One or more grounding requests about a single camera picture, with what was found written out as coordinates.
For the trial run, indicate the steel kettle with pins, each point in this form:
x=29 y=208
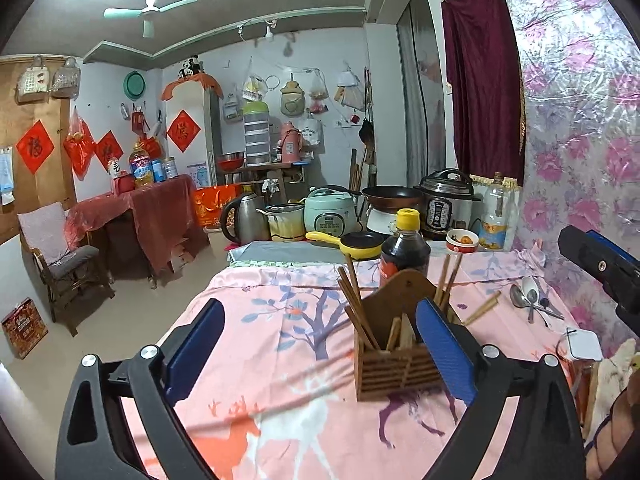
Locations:
x=247 y=220

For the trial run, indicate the beige hanging pouch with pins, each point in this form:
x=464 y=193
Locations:
x=292 y=97

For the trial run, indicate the white electric cooker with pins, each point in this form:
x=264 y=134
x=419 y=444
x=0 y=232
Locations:
x=382 y=220

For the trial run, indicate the white ceramic spoon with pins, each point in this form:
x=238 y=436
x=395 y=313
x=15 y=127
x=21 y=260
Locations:
x=530 y=290

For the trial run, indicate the wooden armchair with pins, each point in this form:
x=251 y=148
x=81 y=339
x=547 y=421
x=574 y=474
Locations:
x=65 y=265

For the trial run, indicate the white printed bag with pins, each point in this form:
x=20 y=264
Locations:
x=311 y=130

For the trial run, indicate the rust red cloth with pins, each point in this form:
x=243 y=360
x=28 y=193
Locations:
x=165 y=220

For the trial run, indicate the silver pressure cooker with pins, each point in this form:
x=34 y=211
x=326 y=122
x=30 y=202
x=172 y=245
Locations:
x=447 y=205

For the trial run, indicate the green round plate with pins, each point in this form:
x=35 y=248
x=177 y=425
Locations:
x=136 y=85

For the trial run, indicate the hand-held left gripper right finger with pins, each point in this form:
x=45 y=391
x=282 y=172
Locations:
x=445 y=345

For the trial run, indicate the orange cloth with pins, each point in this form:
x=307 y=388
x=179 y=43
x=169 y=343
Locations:
x=192 y=85

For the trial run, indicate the blue can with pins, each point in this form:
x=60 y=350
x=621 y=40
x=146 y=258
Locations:
x=158 y=171

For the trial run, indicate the green stacked food carrier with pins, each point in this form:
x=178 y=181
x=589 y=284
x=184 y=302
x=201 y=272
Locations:
x=257 y=135

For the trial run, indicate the red gift box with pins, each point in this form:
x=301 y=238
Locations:
x=22 y=330

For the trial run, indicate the red diamond paper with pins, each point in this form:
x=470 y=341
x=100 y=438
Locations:
x=183 y=131
x=109 y=150
x=35 y=147

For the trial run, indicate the wall calendar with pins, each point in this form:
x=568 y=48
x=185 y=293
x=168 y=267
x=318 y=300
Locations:
x=6 y=175

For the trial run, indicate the wooden chopstick holder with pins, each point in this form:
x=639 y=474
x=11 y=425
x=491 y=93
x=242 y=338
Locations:
x=395 y=375

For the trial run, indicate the dark frying pan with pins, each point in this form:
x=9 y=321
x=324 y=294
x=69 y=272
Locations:
x=392 y=196

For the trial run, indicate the pink printed bedsheet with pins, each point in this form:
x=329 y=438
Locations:
x=280 y=350

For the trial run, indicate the clear oil bottle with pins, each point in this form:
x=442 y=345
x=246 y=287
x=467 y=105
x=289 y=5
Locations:
x=495 y=232

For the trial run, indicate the pink thermos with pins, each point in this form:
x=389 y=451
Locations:
x=291 y=142

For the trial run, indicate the cream pot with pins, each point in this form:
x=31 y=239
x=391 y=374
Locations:
x=285 y=222

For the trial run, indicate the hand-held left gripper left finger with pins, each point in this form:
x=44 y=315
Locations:
x=195 y=345

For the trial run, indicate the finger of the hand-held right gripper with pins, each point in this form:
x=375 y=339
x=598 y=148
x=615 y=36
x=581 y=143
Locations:
x=590 y=255
x=620 y=252

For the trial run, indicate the wooden side table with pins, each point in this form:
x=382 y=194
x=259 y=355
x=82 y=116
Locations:
x=280 y=167

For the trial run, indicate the yellow small frying pan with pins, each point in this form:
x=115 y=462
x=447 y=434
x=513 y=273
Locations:
x=360 y=247

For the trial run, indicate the red basin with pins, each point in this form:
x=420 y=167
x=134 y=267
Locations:
x=230 y=161

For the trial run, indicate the green ceiling fan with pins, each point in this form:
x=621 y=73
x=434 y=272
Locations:
x=150 y=7

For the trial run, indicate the floral foil wall sheet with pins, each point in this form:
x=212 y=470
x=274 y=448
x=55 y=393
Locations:
x=575 y=110

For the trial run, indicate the white face mask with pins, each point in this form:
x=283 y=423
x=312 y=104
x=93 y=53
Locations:
x=585 y=345

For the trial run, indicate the panda plush toy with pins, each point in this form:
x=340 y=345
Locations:
x=190 y=67

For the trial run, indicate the bunch of wooden chopsticks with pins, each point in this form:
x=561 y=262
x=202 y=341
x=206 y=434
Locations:
x=357 y=305

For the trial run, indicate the white light bulb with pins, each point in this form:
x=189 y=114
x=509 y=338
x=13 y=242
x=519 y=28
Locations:
x=269 y=32

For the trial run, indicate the cream knitted cloth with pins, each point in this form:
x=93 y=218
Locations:
x=612 y=375

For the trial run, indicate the red tin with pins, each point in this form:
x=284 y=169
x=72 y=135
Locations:
x=124 y=183

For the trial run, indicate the clear plastic hanging bag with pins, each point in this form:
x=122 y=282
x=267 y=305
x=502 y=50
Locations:
x=65 y=80

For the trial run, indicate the green rice cooker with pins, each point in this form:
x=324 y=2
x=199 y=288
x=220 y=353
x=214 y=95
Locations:
x=330 y=212

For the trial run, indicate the orange gift bag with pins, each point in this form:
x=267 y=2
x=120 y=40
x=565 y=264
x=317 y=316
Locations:
x=215 y=205

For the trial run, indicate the white hanging bag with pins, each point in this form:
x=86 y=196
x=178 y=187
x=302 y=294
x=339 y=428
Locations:
x=32 y=80

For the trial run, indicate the red white bowl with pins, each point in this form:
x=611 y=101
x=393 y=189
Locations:
x=462 y=242

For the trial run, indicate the grey green cloth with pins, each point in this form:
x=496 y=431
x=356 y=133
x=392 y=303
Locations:
x=285 y=254

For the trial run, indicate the red plastic decoration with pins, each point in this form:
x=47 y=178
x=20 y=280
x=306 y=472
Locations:
x=79 y=145

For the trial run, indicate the yellow cooking oil jug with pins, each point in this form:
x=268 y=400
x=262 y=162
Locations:
x=141 y=167

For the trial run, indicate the soy sauce bottle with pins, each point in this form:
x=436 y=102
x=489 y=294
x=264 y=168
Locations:
x=405 y=255

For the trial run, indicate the white can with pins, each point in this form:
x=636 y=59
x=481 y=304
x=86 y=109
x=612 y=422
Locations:
x=171 y=167

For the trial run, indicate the table with red cover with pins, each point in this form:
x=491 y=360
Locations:
x=100 y=210

